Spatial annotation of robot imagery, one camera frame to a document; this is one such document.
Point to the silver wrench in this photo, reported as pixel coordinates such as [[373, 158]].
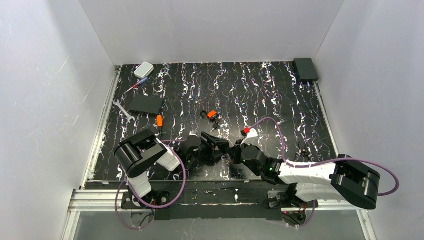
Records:
[[130, 118]]

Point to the black cable clip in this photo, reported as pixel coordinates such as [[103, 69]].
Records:
[[303, 154]]

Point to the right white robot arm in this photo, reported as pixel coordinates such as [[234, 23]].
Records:
[[343, 180]]

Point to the black flat box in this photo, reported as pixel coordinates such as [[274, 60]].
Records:
[[151, 105]]

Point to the white rounded box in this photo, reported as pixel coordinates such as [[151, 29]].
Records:
[[144, 70]]

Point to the aluminium rail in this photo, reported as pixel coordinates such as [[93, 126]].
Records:
[[74, 216], [363, 216]]

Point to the left aluminium rail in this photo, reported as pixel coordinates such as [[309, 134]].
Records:
[[74, 216]]

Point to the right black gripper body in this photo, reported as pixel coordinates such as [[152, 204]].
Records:
[[234, 154]]

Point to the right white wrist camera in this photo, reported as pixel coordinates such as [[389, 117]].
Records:
[[250, 136]]

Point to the red blue screwdriver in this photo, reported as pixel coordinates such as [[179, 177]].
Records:
[[139, 83]]

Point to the orange black padlock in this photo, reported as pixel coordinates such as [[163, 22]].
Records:
[[212, 115]]

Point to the orange handled screwdriver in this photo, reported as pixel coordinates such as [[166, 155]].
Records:
[[159, 123]]

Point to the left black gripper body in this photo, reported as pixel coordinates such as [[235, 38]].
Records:
[[209, 148]]

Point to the right aluminium rail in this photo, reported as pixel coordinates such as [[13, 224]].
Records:
[[363, 216]]

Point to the black box in corner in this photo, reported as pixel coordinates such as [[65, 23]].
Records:
[[305, 70]]

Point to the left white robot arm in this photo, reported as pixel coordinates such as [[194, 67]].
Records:
[[137, 154]]

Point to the black front base bar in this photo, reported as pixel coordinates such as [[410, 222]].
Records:
[[227, 199]]

